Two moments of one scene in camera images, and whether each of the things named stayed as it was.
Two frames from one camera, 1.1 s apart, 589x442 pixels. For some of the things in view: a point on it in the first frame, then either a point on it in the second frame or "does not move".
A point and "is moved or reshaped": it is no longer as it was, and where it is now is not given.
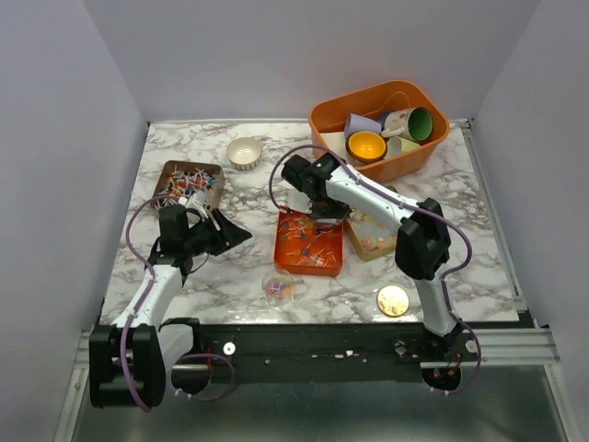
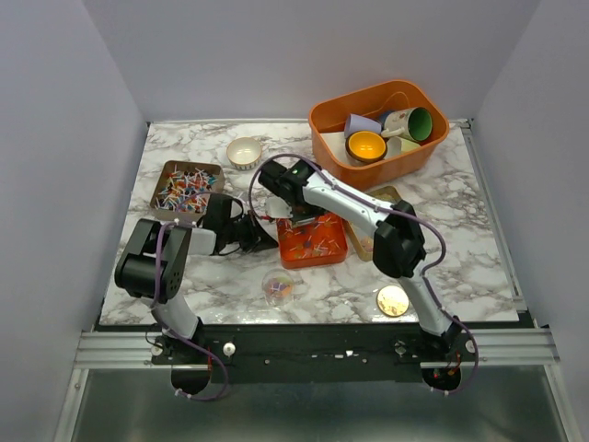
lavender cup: (355, 123) does not move
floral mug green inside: (415, 123) does not move
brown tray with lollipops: (178, 178) does not move
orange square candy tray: (307, 246) is moved or reshaped
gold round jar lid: (393, 300) does not move
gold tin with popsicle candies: (373, 234) is moved or reshaped
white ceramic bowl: (244, 152) does not move
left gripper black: (228, 236) to (259, 238)
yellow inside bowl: (366, 145) does not move
